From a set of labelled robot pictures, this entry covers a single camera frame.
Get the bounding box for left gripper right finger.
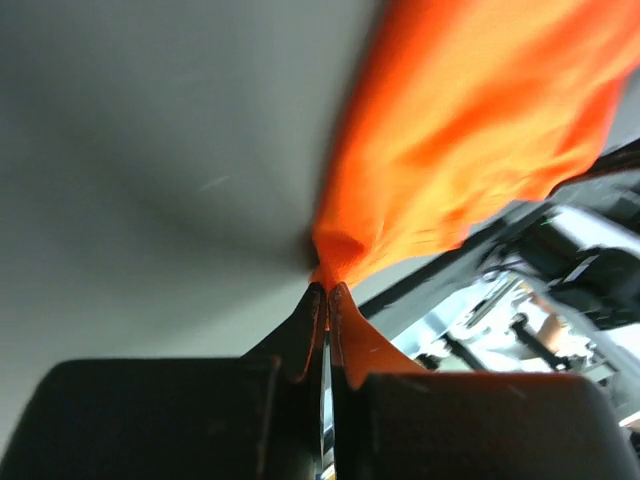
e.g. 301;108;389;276
327;283;426;479

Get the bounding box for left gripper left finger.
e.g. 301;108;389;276
245;283;326;479

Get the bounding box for orange t shirt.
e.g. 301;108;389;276
313;1;639;288

